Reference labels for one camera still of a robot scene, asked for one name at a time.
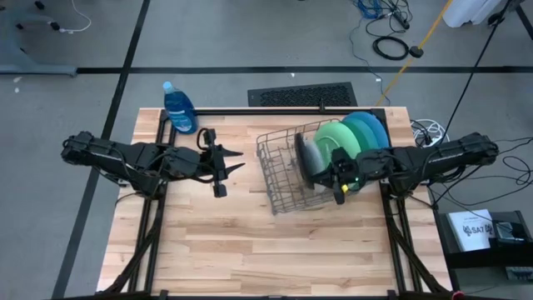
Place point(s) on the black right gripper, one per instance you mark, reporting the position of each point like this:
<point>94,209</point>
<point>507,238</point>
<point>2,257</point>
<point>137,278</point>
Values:
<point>366,168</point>

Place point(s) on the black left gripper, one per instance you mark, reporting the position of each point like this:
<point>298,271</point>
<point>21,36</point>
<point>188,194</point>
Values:
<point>189,164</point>

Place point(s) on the light green plate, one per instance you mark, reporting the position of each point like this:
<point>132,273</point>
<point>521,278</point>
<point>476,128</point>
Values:
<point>333,137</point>

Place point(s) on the black plate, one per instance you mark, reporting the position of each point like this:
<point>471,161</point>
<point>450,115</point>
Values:
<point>300,158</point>

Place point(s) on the teal plate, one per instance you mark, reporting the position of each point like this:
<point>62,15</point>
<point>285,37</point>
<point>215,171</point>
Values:
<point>354,127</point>

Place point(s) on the blue plate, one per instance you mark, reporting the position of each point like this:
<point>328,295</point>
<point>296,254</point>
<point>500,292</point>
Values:
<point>375,125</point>

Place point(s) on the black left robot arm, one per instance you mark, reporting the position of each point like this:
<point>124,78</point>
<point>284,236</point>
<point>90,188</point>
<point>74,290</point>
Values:
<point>116,158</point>

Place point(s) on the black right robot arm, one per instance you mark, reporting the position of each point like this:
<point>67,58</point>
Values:
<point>441,160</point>

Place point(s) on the blue dish soap bottle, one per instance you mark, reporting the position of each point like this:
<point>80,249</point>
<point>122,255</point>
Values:
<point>180,110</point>

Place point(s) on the white printed booklet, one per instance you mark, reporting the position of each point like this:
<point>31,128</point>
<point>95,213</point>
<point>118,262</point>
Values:
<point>472,231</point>

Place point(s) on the black power strip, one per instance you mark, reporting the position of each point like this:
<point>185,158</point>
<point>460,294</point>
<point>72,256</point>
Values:
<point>401,21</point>

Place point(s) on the black storage case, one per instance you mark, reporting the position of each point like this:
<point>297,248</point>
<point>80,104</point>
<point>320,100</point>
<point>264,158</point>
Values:
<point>479,258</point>

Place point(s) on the black handheld device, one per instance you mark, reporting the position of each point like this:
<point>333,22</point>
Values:
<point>508,231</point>

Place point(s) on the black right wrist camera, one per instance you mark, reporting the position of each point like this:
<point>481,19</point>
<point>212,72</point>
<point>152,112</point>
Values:
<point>347,168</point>

